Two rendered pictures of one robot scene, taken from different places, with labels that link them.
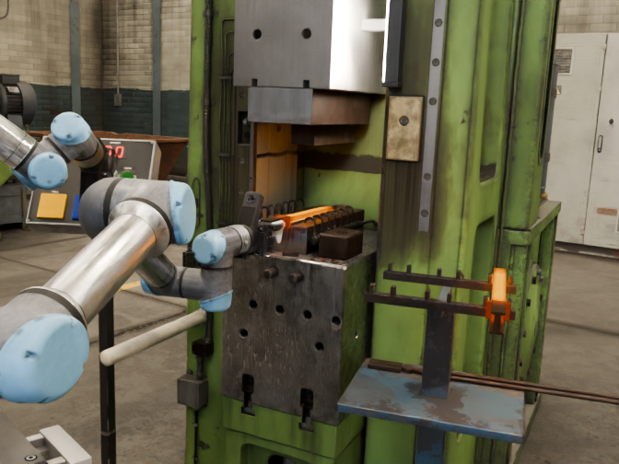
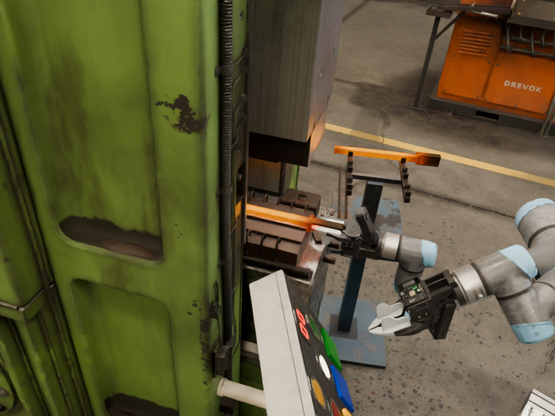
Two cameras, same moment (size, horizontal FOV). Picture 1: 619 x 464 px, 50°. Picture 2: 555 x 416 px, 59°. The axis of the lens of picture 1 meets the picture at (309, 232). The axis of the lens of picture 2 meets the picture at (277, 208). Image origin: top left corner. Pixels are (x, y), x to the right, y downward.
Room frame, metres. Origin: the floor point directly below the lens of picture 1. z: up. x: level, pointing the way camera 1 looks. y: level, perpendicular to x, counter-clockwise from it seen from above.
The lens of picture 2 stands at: (2.17, 1.20, 1.92)
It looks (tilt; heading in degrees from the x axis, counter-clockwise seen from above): 36 degrees down; 258
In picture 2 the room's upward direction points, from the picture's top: 4 degrees clockwise
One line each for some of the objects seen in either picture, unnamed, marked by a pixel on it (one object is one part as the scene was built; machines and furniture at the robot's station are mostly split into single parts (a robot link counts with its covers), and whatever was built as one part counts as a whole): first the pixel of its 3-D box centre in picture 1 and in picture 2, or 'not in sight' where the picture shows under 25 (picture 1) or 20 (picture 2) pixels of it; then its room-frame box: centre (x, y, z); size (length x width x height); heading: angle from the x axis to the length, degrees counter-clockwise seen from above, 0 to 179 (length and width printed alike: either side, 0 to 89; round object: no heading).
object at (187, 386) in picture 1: (193, 389); not in sight; (2.10, 0.37, 0.36); 0.09 x 0.07 x 0.12; 64
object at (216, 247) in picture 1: (216, 247); (415, 252); (1.54, 0.22, 0.98); 0.11 x 0.08 x 0.09; 154
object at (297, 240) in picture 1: (308, 225); (239, 223); (2.03, 0.00, 0.96); 0.42 x 0.20 x 0.09; 154
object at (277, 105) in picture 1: (313, 107); (242, 118); (2.03, 0.00, 1.32); 0.42 x 0.20 x 0.10; 154
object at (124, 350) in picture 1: (157, 336); (295, 408); (1.91, 0.45, 0.62); 0.44 x 0.05 x 0.05; 154
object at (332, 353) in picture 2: not in sight; (329, 350); (1.88, 0.54, 1.01); 0.07 x 0.05 x 0.07; 89
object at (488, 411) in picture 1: (435, 395); (365, 224); (1.46, -0.31, 0.67); 0.40 x 0.30 x 0.02; 73
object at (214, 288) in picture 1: (209, 285); (409, 280); (1.54, 0.23, 0.89); 0.11 x 0.08 x 0.11; 77
